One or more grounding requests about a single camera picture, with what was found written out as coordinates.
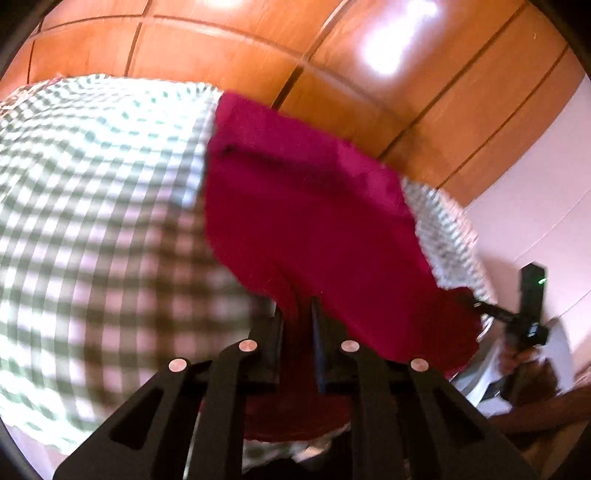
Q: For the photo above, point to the dark red knit garment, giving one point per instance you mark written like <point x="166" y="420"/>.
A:
<point x="300" y="207"/>

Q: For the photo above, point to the person's right hand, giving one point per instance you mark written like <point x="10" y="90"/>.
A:
<point x="508" y="357"/>

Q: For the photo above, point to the wooden wardrobe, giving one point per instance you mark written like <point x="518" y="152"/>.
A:
<point x="369" y="115"/>

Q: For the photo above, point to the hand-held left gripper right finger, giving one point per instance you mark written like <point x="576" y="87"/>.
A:
<point x="319" y="350"/>

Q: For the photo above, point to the green checked blanket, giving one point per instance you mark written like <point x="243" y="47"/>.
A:
<point x="92" y="207"/>

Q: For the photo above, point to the person's right forearm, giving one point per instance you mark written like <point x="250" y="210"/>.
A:
<point x="540" y="410"/>

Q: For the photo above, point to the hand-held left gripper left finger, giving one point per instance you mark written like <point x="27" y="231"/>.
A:
<point x="270" y="355"/>

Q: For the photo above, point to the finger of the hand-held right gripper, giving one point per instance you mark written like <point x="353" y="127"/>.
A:
<point x="496" y="314"/>

